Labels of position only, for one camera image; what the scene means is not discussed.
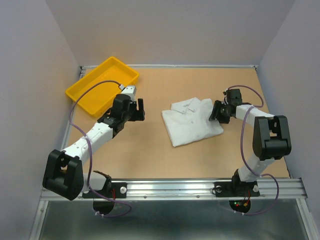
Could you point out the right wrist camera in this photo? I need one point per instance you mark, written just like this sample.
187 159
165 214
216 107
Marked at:
233 97

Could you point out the white long sleeve shirt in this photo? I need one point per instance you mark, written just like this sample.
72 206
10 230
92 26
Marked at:
188 121

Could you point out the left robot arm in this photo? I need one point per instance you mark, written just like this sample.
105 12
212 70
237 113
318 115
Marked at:
63 173

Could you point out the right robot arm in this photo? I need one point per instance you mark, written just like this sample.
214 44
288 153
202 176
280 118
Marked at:
270 142

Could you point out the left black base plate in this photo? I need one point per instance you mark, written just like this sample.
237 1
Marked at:
103 191

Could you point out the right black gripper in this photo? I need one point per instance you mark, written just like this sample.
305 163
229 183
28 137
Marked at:
215 112

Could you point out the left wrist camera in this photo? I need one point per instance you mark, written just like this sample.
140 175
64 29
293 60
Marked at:
129 90

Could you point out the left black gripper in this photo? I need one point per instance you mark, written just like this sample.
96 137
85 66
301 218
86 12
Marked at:
138 115

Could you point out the aluminium rail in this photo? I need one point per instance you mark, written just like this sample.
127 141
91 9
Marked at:
181 66
63 139
206 189

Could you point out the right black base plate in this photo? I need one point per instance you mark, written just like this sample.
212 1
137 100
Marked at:
226 189

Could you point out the aluminium back rail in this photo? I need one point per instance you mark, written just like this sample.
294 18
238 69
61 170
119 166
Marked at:
181 66

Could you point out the aluminium front rail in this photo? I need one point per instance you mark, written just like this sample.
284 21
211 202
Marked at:
206 189

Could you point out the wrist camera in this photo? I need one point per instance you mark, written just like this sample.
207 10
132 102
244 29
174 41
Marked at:
129 90
233 97

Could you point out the aluminium left side rail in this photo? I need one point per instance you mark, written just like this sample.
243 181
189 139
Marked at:
63 139

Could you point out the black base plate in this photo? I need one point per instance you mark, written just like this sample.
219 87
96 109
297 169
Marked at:
226 189
103 191

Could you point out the yellow plastic tray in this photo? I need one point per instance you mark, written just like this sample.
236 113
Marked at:
100 98

